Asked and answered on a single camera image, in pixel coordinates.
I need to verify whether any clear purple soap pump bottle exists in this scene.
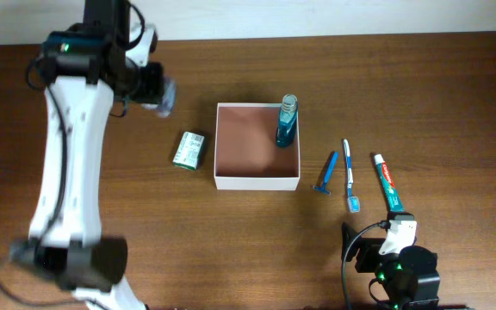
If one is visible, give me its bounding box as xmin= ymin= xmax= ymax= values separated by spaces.
xmin=141 ymin=77 xmax=177 ymax=118

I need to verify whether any green white soap box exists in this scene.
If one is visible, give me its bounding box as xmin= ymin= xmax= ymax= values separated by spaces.
xmin=172 ymin=132 xmax=206 ymax=171

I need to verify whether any blue mouthwash bottle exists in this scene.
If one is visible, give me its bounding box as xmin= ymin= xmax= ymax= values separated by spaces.
xmin=276 ymin=94 xmax=298 ymax=148

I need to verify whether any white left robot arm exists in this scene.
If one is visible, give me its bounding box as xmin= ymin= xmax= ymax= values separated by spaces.
xmin=9 ymin=1 xmax=176 ymax=309

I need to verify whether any blue white toothbrush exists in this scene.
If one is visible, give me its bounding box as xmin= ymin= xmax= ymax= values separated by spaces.
xmin=343 ymin=139 xmax=361 ymax=213

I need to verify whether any green red toothpaste tube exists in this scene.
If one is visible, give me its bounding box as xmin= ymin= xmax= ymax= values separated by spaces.
xmin=374 ymin=154 xmax=405 ymax=213

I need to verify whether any blue disposable razor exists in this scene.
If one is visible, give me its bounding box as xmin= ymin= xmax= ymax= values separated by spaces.
xmin=313 ymin=151 xmax=338 ymax=195

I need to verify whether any white cardboard box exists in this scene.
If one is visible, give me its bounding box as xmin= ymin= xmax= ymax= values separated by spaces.
xmin=214 ymin=102 xmax=301 ymax=191

